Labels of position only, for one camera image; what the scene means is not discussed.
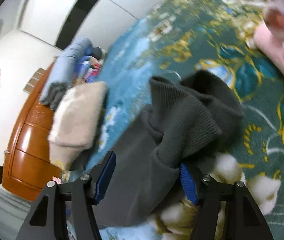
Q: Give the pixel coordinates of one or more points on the black object on headboard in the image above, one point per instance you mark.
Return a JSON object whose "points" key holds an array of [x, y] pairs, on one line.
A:
{"points": [[1, 174]]}

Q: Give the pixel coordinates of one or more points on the wooden headboard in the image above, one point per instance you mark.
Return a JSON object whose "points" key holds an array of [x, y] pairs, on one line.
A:
{"points": [[29, 150]]}

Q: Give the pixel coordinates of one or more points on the white wardrobe with black stripe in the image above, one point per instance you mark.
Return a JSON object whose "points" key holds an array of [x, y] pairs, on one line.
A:
{"points": [[82, 10]]}

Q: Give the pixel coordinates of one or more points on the pink fluffy garment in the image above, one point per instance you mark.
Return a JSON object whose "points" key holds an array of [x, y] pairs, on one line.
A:
{"points": [[282, 47]]}

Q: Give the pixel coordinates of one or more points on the dark cloth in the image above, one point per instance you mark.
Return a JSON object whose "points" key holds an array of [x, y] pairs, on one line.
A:
{"points": [[97, 53]]}

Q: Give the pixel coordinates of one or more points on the wall switch panel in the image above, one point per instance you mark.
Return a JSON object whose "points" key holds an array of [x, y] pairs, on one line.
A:
{"points": [[33, 80]]}

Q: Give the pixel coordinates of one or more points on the folded colourful floral quilt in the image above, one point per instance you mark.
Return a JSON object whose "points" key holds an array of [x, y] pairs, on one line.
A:
{"points": [[88, 70]]}

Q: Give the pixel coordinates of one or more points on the dark grey sweatshirt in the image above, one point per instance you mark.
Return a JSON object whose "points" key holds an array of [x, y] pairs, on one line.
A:
{"points": [[182, 115]]}

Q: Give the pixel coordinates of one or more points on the folded light blue quilt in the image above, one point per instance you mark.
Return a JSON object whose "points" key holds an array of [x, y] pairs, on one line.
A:
{"points": [[64, 70]]}

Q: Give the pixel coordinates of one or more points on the cream fluffy garment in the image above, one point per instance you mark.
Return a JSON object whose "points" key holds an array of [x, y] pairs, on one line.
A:
{"points": [[79, 115]]}

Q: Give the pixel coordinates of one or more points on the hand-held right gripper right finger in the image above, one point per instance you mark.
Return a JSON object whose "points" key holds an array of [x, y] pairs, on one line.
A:
{"points": [[188, 185]]}

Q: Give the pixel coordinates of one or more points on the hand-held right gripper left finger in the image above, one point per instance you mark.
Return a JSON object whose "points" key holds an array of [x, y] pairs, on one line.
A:
{"points": [[104, 180]]}

